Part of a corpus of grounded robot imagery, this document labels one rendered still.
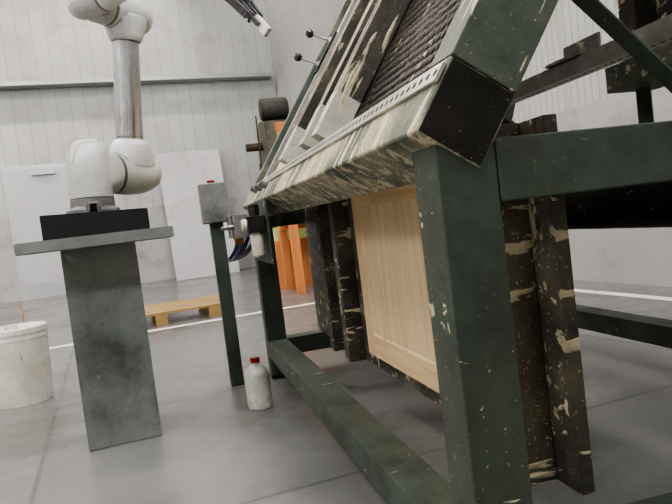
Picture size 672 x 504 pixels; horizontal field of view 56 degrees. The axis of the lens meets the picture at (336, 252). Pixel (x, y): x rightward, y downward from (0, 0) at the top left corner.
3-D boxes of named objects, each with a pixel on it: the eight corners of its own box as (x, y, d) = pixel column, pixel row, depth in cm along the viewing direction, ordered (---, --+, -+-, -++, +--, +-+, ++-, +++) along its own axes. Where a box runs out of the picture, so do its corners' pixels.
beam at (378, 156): (262, 218, 300) (241, 208, 298) (273, 195, 301) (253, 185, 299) (482, 170, 87) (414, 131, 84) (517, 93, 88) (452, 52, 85)
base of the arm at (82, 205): (65, 214, 218) (63, 198, 217) (67, 217, 238) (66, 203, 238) (121, 210, 224) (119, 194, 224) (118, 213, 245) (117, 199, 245)
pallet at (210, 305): (221, 304, 619) (220, 293, 618) (233, 314, 540) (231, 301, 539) (91, 325, 584) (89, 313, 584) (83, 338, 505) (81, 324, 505)
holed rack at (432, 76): (265, 184, 245) (263, 183, 245) (268, 177, 245) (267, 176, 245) (437, 82, 85) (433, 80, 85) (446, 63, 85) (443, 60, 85)
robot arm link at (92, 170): (58, 201, 230) (52, 141, 229) (100, 201, 246) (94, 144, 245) (88, 196, 222) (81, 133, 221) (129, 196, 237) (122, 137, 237)
